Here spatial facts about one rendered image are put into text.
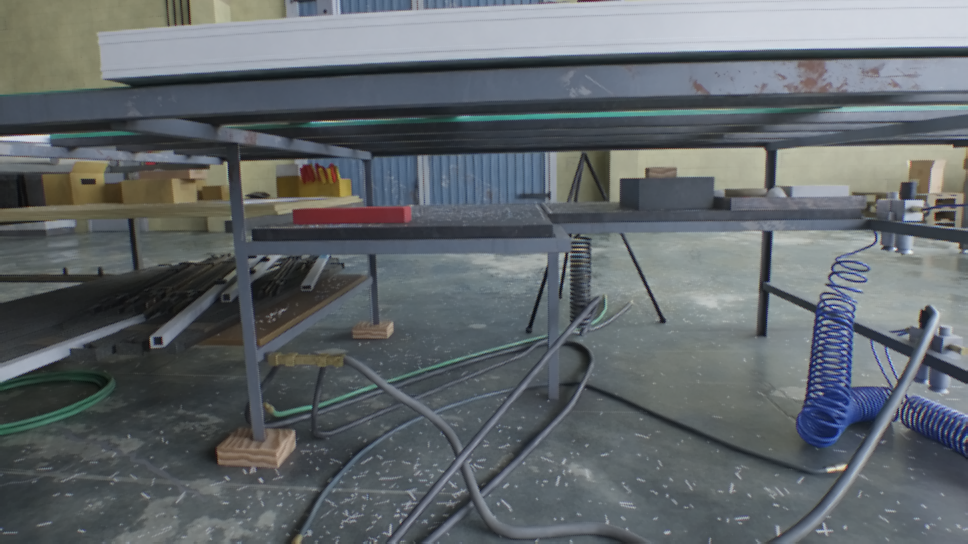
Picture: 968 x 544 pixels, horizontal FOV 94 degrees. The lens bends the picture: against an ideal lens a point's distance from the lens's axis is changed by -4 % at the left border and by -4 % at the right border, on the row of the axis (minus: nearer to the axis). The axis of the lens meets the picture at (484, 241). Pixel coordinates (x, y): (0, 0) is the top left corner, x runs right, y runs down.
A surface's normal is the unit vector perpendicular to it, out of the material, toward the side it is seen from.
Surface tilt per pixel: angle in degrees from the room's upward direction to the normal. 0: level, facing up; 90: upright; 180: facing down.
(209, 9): 90
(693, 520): 0
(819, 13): 90
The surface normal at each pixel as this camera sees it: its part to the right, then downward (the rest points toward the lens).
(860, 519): -0.02, -0.99
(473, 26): -0.07, 0.13
